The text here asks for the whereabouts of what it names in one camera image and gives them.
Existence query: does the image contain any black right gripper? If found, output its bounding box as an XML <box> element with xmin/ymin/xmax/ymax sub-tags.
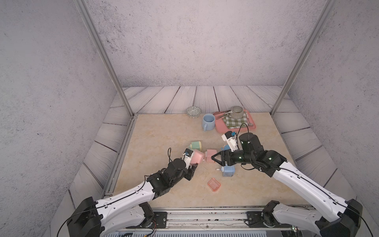
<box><xmin>210</xmin><ymin>148</ymin><xmax>255</xmax><ymax>166</ymax></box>

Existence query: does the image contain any pink pencil sharpener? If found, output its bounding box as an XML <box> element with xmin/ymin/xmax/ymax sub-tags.
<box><xmin>190</xmin><ymin>149</ymin><xmax>205</xmax><ymax>165</ymax></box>
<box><xmin>205</xmin><ymin>149</ymin><xmax>218</xmax><ymax>163</ymax></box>

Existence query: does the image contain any green yellow pencil sharpener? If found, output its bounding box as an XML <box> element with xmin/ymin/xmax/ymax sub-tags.
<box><xmin>189</xmin><ymin>141</ymin><xmax>202</xmax><ymax>151</ymax></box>

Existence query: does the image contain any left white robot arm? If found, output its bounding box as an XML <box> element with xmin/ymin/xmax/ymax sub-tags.
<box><xmin>66</xmin><ymin>158</ymin><xmax>198</xmax><ymax>237</ymax></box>

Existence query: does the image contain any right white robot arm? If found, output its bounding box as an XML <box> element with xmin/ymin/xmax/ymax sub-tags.
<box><xmin>211</xmin><ymin>131</ymin><xmax>363</xmax><ymax>237</ymax></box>

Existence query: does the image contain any red transparent tray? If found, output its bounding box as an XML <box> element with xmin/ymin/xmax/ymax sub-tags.
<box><xmin>207</xmin><ymin>178</ymin><xmax>221</xmax><ymax>192</ymax></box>

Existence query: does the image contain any pink serving tray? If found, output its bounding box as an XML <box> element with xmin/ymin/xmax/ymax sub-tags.
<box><xmin>213</xmin><ymin>109</ymin><xmax>256</xmax><ymax>134</ymax></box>

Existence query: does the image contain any green checkered cloth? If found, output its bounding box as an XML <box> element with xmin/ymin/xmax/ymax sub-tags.
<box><xmin>222</xmin><ymin>112</ymin><xmax>249</xmax><ymax>129</ymax></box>

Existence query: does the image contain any light blue mug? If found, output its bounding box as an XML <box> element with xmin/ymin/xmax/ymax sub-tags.
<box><xmin>202</xmin><ymin>114</ymin><xmax>216</xmax><ymax>131</ymax></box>

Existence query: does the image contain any metal spoon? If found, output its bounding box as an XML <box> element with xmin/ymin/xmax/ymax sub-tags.
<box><xmin>245</xmin><ymin>111</ymin><xmax>254</xmax><ymax>126</ymax></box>

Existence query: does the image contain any striped ceramic cup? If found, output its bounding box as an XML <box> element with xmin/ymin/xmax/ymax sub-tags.
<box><xmin>227</xmin><ymin>106</ymin><xmax>244</xmax><ymax>119</ymax></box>

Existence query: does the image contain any patterned ceramic bowl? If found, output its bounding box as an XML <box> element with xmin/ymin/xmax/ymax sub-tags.
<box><xmin>186</xmin><ymin>106</ymin><xmax>201</xmax><ymax>118</ymax></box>

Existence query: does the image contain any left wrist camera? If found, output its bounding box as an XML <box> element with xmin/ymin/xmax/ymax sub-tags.
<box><xmin>183</xmin><ymin>148</ymin><xmax>193</xmax><ymax>169</ymax></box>

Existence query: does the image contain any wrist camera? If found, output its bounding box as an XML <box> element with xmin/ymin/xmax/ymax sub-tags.
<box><xmin>222</xmin><ymin>131</ymin><xmax>239</xmax><ymax>152</ymax></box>
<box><xmin>183</xmin><ymin>148</ymin><xmax>193</xmax><ymax>169</ymax></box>

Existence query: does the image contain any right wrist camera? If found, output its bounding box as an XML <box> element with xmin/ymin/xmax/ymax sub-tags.
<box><xmin>222</xmin><ymin>131</ymin><xmax>239</xmax><ymax>152</ymax></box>

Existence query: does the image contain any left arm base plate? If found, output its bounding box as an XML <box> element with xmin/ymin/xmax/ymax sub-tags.
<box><xmin>138</xmin><ymin>212</ymin><xmax>168</xmax><ymax>229</ymax></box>

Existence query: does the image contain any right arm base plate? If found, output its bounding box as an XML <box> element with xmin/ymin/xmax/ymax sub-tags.
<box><xmin>244</xmin><ymin>211</ymin><xmax>292</xmax><ymax>229</ymax></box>

